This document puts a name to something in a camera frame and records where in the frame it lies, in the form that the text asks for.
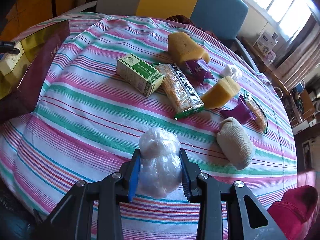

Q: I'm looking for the striped bed sheet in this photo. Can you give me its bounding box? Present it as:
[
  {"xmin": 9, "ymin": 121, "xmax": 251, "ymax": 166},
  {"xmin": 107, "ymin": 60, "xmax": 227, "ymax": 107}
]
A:
[{"xmin": 1, "ymin": 13, "xmax": 297, "ymax": 239}]

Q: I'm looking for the white power strip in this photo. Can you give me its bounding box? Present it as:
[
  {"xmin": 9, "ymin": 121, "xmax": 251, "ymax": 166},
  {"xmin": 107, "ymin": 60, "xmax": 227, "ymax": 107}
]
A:
[{"xmin": 1, "ymin": 41, "xmax": 24, "ymax": 75}]

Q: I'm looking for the wooden desk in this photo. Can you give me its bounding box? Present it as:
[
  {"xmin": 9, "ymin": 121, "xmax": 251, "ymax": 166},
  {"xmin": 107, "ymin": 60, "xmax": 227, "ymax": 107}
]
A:
[{"xmin": 240, "ymin": 37, "xmax": 291, "ymax": 96}]

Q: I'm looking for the yellow sponge near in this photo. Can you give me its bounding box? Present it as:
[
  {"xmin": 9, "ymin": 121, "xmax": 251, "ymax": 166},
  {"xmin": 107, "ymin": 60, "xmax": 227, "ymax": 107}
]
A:
[{"xmin": 201, "ymin": 76, "xmax": 241, "ymax": 109}]

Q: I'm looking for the yellow sponge far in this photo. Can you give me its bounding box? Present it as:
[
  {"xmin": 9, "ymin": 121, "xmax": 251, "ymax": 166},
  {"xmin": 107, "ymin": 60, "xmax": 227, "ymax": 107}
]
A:
[{"xmin": 168, "ymin": 32, "xmax": 210, "ymax": 65}]

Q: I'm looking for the small cracker packet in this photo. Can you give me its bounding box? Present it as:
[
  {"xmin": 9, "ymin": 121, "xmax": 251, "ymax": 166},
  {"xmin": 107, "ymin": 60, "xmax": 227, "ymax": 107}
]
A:
[{"xmin": 244, "ymin": 91, "xmax": 268, "ymax": 134}]

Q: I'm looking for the green carton box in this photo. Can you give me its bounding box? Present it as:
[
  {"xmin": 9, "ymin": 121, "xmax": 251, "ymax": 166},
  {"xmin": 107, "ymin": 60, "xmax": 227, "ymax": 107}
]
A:
[{"xmin": 117, "ymin": 53, "xmax": 165, "ymax": 98}]

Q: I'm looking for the yellow sponge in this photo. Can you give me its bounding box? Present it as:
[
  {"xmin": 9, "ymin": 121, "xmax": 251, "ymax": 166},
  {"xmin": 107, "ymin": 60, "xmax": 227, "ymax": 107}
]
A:
[
  {"xmin": 201, "ymin": 76, "xmax": 241, "ymax": 109},
  {"xmin": 168, "ymin": 32, "xmax": 210, "ymax": 65}
]

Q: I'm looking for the large cracker packet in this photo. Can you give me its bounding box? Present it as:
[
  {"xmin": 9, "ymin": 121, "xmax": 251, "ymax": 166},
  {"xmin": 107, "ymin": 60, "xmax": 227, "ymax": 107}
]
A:
[{"xmin": 153, "ymin": 63, "xmax": 204, "ymax": 119}]

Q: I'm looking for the white tissue ball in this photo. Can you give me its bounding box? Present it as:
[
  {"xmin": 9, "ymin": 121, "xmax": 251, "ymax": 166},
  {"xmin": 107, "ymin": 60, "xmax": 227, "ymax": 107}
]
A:
[{"xmin": 220, "ymin": 64, "xmax": 242, "ymax": 81}]

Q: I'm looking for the tricolour headboard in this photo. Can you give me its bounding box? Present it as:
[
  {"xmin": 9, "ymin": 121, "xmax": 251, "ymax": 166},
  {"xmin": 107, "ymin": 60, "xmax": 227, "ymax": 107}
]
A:
[{"xmin": 96, "ymin": 0, "xmax": 248, "ymax": 40}]

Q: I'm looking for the wooden wardrobe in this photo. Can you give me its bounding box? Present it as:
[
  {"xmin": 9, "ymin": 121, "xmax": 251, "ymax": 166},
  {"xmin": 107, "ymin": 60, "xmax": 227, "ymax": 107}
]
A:
[{"xmin": 1, "ymin": 0, "xmax": 86, "ymax": 40}]

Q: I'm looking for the white product box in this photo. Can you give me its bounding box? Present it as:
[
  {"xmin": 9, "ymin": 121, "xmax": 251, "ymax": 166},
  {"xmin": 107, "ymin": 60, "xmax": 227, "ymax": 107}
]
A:
[{"xmin": 255, "ymin": 31, "xmax": 278, "ymax": 55}]

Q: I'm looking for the clear plastic bag ball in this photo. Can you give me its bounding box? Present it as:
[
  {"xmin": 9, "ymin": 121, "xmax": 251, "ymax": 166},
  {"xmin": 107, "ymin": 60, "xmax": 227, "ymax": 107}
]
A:
[{"xmin": 138, "ymin": 127, "xmax": 182, "ymax": 199}]

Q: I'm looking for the dark red cloth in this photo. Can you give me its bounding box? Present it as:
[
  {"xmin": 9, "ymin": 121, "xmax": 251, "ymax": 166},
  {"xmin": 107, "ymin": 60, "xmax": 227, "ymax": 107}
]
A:
[{"xmin": 167, "ymin": 15, "xmax": 218, "ymax": 40}]

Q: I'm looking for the maroon gift box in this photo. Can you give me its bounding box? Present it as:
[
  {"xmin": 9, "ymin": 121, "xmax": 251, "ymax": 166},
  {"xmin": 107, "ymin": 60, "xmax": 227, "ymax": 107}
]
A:
[{"xmin": 1, "ymin": 20, "xmax": 70, "ymax": 123}]

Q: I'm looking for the red blanket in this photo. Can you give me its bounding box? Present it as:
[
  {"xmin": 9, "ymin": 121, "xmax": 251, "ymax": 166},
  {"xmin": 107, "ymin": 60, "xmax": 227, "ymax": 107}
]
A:
[{"xmin": 267, "ymin": 170, "xmax": 319, "ymax": 239}]

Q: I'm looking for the purple snack packet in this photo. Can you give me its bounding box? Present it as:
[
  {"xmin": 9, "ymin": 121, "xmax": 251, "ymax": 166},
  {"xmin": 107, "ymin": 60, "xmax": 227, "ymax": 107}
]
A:
[
  {"xmin": 220, "ymin": 95, "xmax": 256, "ymax": 125},
  {"xmin": 185, "ymin": 59, "xmax": 214, "ymax": 85}
]

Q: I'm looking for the beige rolled sock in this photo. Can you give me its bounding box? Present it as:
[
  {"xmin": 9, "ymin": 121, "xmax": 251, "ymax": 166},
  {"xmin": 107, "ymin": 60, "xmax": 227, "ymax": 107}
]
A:
[{"xmin": 216, "ymin": 117, "xmax": 255, "ymax": 170}]

